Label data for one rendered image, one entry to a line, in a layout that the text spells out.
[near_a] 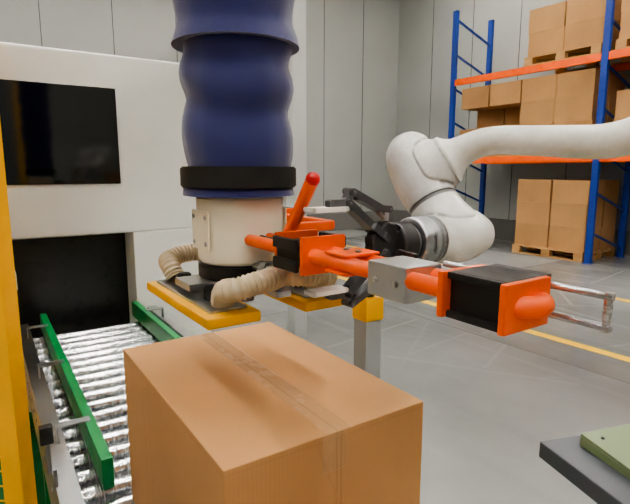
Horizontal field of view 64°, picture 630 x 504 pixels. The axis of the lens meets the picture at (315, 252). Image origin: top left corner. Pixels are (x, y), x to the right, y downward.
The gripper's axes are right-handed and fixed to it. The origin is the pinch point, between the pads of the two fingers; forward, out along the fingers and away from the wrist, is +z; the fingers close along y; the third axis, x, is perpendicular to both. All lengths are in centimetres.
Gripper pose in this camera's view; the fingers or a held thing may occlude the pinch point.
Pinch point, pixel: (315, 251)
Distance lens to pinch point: 79.8
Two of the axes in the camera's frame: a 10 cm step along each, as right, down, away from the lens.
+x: -5.7, -1.3, 8.1
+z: -8.2, 0.9, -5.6
